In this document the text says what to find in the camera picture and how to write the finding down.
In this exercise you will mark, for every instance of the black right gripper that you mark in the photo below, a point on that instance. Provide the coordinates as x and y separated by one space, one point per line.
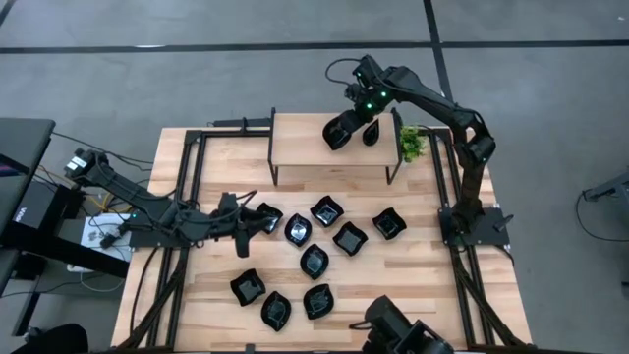
368 100

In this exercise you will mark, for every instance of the black angular bowl plate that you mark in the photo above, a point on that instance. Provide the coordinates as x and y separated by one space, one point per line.
326 211

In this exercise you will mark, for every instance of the grey metal stand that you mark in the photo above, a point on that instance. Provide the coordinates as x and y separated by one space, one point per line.
609 189

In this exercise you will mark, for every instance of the black bulky camera device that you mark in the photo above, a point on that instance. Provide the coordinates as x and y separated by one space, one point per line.
398 329

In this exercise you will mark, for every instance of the black thin table leg frame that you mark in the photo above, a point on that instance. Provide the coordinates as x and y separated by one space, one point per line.
271 137

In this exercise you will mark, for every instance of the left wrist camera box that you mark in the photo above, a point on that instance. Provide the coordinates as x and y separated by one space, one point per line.
227 201

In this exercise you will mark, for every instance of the black computer tower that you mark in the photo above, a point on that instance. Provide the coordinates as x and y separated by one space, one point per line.
243 123

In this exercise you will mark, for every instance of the light wooden table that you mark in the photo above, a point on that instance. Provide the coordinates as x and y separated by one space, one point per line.
314 142

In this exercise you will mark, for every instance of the black table frame rail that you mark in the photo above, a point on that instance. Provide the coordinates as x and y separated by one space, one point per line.
464 280

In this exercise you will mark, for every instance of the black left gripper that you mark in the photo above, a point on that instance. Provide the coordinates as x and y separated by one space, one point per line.
231 221

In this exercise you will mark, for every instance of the person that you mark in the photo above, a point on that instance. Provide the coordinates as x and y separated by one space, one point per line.
54 340

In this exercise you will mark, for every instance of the white printed paper sheet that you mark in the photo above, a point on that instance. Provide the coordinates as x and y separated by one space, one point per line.
96 233

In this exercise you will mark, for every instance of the black power adapter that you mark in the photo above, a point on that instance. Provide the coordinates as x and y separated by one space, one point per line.
109 241

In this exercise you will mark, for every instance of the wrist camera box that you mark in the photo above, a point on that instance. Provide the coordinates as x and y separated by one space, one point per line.
227 201
366 68

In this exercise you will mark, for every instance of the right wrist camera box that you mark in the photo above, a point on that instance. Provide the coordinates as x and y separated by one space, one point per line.
366 68

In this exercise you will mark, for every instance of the black square angular plate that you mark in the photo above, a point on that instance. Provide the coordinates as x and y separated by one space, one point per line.
247 287

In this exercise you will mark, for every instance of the black square dish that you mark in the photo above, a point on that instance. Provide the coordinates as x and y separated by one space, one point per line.
350 238

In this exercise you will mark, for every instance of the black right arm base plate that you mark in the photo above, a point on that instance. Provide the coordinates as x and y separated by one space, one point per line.
486 228

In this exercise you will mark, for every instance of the black aluminium frame rails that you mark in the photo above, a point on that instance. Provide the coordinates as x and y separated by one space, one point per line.
189 275

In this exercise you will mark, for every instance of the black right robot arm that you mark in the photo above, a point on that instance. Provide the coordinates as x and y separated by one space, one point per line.
442 113

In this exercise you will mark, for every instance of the black thin metal strut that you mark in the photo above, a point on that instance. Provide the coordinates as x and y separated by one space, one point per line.
275 177
394 147

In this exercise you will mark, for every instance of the large black angular plate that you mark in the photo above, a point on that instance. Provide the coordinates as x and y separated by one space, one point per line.
273 216

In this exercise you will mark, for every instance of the black computer box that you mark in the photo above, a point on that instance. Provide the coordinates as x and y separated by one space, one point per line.
37 206

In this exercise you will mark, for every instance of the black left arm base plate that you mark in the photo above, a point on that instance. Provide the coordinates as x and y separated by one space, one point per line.
147 238

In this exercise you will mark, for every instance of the white power strip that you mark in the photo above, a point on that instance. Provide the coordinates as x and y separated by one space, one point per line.
78 268

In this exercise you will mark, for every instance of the black desk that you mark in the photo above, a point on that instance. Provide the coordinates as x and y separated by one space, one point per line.
24 147

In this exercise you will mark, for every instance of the green plant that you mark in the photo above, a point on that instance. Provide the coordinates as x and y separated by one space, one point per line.
412 142

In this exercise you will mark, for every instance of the small black edge bracket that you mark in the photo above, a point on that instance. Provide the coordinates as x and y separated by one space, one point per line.
249 348

